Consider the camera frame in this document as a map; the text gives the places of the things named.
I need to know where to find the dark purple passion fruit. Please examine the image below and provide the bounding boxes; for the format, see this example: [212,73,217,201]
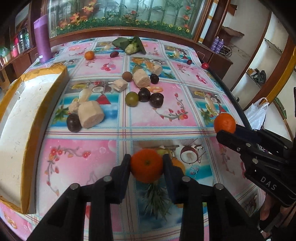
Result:
[66,113,82,133]

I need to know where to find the dark plum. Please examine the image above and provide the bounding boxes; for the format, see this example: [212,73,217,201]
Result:
[150,74,159,84]
[138,87,151,102]
[149,93,164,108]

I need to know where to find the large beige root chunk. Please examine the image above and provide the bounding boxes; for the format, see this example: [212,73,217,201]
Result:
[78,101,105,128]

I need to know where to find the green round fruit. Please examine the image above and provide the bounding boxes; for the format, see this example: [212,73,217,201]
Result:
[125,91,139,107]

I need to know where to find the right human hand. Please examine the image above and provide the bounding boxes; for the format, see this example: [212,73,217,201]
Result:
[260,194,276,221]

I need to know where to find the white plastic bag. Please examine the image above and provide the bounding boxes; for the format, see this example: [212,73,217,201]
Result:
[244,97,269,130]

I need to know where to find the red cherry tomato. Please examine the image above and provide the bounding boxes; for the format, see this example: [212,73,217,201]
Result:
[201,62,209,70]

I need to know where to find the purple bottles on shelf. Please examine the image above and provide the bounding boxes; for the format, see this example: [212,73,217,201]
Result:
[210,36,224,54]

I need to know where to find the small beige root bit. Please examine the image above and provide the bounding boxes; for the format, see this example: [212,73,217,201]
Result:
[68,101,80,114]

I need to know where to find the small beige chunk far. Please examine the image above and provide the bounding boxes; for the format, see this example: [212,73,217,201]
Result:
[152,64,163,76]

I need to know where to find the beige root chunk centre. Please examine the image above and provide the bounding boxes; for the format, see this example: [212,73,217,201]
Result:
[133,69,151,88]

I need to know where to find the white foam tray yellow tape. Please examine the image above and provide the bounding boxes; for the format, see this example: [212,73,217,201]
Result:
[1,63,69,214]

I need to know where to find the brown round fruit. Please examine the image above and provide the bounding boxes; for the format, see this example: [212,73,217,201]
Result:
[122,71,133,82]

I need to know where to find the small beige root piece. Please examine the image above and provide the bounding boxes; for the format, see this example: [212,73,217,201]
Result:
[112,78,128,92]

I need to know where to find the green leafy custard apple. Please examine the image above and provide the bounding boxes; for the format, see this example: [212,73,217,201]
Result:
[112,36,147,55]

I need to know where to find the dark red date fruit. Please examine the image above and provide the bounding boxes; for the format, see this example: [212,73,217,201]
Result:
[110,51,119,58]

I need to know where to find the far small orange tangerine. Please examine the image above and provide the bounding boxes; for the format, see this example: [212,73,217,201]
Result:
[84,51,95,61]

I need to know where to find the purple thermos bottle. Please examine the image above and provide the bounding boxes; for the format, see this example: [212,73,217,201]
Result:
[34,15,53,63]

